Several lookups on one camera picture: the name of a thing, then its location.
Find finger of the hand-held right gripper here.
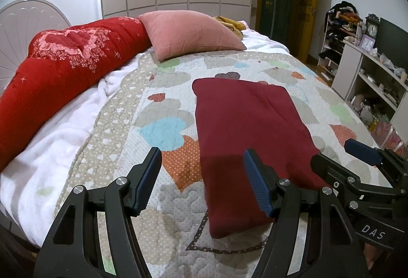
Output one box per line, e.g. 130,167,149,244
343,138,408,170
310,153,377,203

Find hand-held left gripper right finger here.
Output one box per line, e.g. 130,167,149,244
243,148,372,278

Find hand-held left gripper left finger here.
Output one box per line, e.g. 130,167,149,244
33,147,163,278

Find dark red garment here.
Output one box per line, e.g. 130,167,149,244
192,77,332,239

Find pile of clothes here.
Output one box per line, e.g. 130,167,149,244
327,1,362,25

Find pink patterned bag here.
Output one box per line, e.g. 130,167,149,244
370,115,408,157

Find heart-patterned bedspread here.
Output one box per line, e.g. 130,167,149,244
54,50,392,278

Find white open cabinet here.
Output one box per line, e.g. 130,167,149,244
331,41,408,126

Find clear plastic bag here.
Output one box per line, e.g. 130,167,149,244
378,52,408,83

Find purple framed clock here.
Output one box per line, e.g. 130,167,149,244
360,34,376,51

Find white shoe rack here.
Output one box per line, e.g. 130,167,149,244
319,10,365,84

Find dark flat television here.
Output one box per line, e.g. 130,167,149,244
376,17,408,70

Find dark ornate table clock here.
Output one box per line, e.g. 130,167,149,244
364,14,381,41

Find red floral quilt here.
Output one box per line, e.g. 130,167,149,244
0,17,152,172

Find pink pillow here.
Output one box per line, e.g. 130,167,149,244
138,10,247,62

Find yellow cloth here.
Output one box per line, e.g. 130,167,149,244
213,16,246,39

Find grey rounded headboard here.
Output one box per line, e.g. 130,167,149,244
0,0,72,94

